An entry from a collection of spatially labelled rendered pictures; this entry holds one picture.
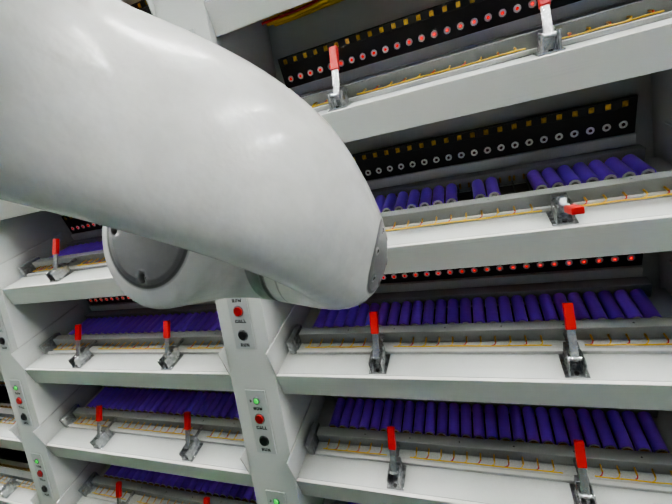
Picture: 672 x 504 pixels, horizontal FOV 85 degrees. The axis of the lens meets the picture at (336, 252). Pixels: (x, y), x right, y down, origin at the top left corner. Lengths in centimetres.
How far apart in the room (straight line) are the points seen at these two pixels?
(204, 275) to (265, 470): 62
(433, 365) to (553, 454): 23
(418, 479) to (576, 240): 44
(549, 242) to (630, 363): 19
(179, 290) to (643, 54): 52
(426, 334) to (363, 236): 45
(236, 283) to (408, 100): 37
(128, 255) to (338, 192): 13
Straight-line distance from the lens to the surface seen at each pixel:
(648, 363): 62
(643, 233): 55
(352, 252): 18
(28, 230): 121
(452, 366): 59
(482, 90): 53
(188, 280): 21
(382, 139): 73
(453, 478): 71
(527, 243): 52
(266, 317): 64
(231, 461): 86
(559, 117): 68
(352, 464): 75
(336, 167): 16
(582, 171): 64
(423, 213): 56
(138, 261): 23
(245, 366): 70
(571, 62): 54
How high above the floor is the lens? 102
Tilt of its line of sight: 7 degrees down
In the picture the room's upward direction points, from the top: 9 degrees counter-clockwise
